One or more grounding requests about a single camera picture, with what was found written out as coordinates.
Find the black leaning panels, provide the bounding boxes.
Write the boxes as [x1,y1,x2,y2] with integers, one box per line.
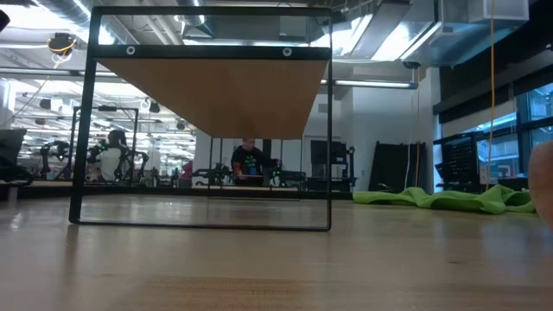
[367,140,428,194]

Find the ceiling light tube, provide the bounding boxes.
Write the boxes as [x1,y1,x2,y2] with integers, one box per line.
[319,78,420,91]

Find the person in black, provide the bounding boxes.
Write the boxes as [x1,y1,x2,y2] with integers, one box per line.
[230,137,266,188]

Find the black equipment cabinet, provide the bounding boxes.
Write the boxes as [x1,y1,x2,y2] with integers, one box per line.
[309,138,357,193]

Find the black pegboard rack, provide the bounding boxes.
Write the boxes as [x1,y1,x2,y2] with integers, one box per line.
[433,130,486,192]

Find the person in white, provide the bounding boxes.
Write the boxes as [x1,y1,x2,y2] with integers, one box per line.
[95,129,130,183]

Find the round ceiling cable reel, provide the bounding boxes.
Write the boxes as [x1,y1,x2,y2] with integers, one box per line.
[47,32,79,57]

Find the wooden shelf with black frame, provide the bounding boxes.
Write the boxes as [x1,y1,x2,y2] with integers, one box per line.
[68,5,334,232]

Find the silver air duct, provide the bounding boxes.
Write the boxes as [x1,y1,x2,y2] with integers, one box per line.
[345,0,531,67]

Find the green cloth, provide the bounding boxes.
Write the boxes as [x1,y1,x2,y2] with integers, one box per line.
[352,183,537,216]

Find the wooden cup with handle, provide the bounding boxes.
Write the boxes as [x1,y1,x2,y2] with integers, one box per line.
[527,141,553,231]

